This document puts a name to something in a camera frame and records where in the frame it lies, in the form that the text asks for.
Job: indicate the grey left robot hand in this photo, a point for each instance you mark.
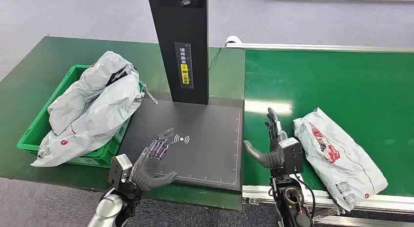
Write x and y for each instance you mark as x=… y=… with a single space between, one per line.
x=147 y=170

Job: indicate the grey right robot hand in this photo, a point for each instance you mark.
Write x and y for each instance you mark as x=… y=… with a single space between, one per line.
x=273 y=157

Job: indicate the white mailer package red print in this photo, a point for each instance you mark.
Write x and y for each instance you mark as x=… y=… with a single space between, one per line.
x=339 y=154

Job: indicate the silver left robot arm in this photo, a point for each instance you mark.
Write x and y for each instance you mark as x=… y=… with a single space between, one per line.
x=108 y=207

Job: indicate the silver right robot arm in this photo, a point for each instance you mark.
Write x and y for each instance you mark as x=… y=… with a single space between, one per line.
x=292 y=199

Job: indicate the green conveyor belt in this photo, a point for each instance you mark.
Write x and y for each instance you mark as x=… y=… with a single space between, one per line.
x=323 y=83

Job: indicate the white conveyor roller end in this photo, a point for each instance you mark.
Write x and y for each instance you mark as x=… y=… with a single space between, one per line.
x=233 y=40

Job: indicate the black scanner platform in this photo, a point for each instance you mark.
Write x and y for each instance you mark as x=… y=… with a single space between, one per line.
x=207 y=154

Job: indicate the white mailer bag red dot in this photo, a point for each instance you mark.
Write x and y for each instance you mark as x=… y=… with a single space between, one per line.
x=97 y=122

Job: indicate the yellow and black column label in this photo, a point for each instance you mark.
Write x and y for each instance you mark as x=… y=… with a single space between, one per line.
x=184 y=73

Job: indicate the crumpled white mailer bag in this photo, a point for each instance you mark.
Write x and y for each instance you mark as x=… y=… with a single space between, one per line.
x=87 y=83

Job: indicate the green plastic crate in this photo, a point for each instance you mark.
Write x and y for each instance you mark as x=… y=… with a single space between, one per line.
x=35 y=135

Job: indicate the black scanner column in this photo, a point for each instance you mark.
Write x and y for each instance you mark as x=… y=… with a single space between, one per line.
x=168 y=25

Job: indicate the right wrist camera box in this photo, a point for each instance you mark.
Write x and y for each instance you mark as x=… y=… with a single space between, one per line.
x=292 y=154

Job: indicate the silver conveyor frame bracket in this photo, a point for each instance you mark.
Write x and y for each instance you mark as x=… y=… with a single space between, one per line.
x=326 y=216

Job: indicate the silver conveyor frame rail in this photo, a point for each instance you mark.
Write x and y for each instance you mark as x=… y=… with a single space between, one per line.
x=323 y=47
x=401 y=204

